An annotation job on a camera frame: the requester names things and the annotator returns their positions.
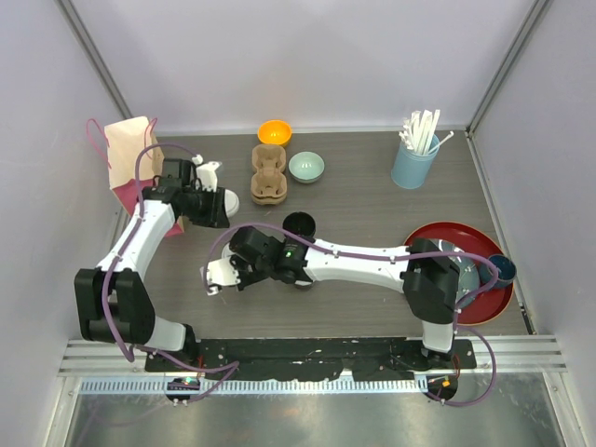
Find white cup lid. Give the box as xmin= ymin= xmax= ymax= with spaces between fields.
xmin=222 ymin=244 xmax=233 ymax=258
xmin=224 ymin=189 xmax=240 ymax=219

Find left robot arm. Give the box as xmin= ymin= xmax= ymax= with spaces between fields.
xmin=74 ymin=156 xmax=233 ymax=372

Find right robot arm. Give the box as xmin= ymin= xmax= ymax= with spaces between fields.
xmin=223 ymin=226 xmax=460 ymax=368

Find cardboard cup carrier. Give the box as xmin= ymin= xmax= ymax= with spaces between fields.
xmin=251 ymin=144 xmax=288 ymax=205

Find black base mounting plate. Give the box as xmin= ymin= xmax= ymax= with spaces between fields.
xmin=171 ymin=337 xmax=477 ymax=382

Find orange bowl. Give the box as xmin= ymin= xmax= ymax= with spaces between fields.
xmin=257 ymin=119 xmax=292 ymax=147

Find light green bowl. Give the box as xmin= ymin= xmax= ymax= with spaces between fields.
xmin=288 ymin=151 xmax=325 ymax=184

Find pink paper gift bag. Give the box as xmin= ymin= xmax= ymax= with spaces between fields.
xmin=86 ymin=116 xmax=164 ymax=216

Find blue straw holder cup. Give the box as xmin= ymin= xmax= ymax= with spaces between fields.
xmin=390 ymin=142 xmax=439 ymax=190

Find white wrapped straws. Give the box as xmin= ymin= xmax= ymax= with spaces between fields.
xmin=399 ymin=109 xmax=454 ymax=156

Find blue plate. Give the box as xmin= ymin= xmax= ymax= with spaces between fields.
xmin=431 ymin=238 xmax=481 ymax=309

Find red round tray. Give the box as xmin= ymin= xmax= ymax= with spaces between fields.
xmin=405 ymin=221 xmax=513 ymax=326

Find dark blue mug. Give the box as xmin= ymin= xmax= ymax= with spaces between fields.
xmin=478 ymin=253 xmax=517 ymax=290

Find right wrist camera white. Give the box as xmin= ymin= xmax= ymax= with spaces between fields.
xmin=203 ymin=257 xmax=240 ymax=296

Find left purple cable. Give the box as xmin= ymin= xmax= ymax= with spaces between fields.
xmin=102 ymin=142 xmax=239 ymax=404

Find purple cable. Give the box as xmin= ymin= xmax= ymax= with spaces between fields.
xmin=202 ymin=222 xmax=499 ymax=411
xmin=102 ymin=142 xmax=239 ymax=404

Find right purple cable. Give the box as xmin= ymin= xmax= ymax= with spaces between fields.
xmin=202 ymin=222 xmax=499 ymax=411

